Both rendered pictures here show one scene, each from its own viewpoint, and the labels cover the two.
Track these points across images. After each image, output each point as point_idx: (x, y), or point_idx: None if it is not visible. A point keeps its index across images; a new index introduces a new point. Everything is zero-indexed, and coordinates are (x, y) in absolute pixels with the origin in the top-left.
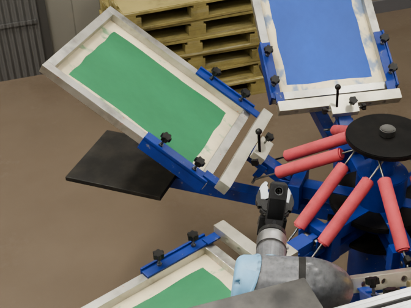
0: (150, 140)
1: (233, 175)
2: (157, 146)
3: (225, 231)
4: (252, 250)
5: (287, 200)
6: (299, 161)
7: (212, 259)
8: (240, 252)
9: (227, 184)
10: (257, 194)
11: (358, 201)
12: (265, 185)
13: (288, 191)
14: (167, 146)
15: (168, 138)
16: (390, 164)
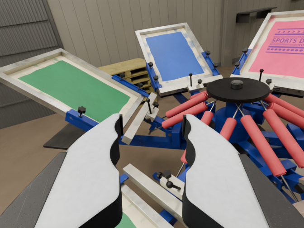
0: (71, 113)
1: (134, 130)
2: (76, 117)
3: (131, 173)
4: (152, 188)
5: (248, 207)
6: (177, 115)
7: (123, 196)
8: (143, 189)
9: (130, 137)
10: (31, 187)
11: (229, 137)
12: (106, 125)
13: (221, 140)
14: (85, 116)
15: (83, 110)
16: (241, 107)
